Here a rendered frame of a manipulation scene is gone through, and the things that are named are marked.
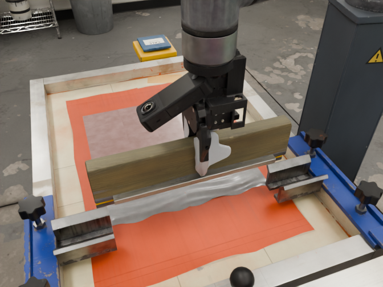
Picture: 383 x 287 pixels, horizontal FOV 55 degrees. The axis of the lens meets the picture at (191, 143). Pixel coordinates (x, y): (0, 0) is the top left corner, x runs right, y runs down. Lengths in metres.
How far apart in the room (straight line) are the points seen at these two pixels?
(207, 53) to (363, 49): 0.63
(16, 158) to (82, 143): 1.60
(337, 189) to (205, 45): 0.42
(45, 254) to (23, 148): 1.92
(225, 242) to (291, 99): 2.25
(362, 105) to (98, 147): 0.75
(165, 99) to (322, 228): 0.40
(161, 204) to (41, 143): 0.32
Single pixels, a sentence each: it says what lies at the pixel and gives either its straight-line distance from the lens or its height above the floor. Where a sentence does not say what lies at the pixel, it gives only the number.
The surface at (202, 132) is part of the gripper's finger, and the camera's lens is 0.54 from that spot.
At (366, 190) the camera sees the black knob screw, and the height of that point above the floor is 1.06.
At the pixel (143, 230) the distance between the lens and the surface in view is 0.72.
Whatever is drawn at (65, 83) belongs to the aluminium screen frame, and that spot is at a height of 0.98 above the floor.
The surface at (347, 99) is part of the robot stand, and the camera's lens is 1.12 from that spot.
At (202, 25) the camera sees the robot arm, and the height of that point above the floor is 1.35.
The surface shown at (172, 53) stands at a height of 0.95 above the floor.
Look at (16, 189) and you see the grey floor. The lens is 2.29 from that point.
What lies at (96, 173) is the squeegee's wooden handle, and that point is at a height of 1.13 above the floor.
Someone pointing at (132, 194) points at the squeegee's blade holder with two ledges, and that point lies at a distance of 0.61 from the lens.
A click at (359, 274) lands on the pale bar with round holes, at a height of 1.04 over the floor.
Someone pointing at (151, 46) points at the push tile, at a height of 0.97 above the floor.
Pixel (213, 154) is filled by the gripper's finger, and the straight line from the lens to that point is 0.59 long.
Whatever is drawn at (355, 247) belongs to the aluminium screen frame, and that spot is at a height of 0.99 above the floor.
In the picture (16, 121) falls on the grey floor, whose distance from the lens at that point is 2.83.
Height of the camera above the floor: 1.53
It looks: 40 degrees down
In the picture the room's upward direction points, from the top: straight up
